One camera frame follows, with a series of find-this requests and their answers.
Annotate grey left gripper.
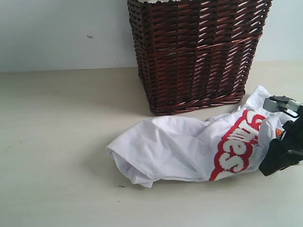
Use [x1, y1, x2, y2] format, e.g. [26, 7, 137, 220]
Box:
[263, 96, 303, 118]

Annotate white t-shirt red lettering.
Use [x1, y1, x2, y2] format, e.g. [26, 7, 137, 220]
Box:
[106, 86, 289, 188]

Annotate dark brown wicker basket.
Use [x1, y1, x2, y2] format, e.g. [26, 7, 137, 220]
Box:
[127, 0, 272, 115]

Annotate white lace basket liner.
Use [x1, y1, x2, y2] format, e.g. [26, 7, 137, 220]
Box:
[138, 0, 180, 4]

